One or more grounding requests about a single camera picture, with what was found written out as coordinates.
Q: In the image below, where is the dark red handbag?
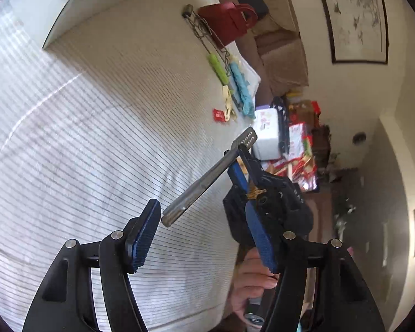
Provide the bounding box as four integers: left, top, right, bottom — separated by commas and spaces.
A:
198, 2, 258, 47

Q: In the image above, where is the red candy sachet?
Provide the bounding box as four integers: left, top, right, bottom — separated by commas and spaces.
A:
213, 109, 228, 123

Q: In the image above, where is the brown sofa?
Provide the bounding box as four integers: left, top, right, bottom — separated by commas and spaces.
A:
219, 0, 309, 106

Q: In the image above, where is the metal razor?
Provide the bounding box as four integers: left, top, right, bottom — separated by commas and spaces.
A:
161, 127, 258, 227

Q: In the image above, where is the framed bird painting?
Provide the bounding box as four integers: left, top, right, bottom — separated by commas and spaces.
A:
321, 0, 389, 64

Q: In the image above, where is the white foam box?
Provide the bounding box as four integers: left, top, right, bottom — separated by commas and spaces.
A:
253, 108, 281, 160

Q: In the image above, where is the green handled peeler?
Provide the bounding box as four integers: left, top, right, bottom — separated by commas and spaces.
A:
207, 53, 229, 85

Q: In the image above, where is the yellow plastic clothes peg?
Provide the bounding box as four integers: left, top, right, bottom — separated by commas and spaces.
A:
222, 85, 237, 122

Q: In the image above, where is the person's right hand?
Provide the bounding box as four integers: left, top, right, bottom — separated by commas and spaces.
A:
229, 248, 279, 325

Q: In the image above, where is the striped white tablecloth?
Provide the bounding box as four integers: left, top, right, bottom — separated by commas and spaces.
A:
0, 0, 250, 331

